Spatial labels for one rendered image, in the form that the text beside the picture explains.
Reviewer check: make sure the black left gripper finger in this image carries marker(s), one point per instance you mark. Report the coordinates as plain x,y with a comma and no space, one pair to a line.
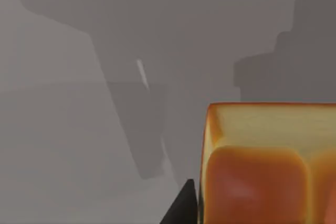
185,205

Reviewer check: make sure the orange-brown bread loaf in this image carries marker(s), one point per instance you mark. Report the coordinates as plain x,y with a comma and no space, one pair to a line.
262,171

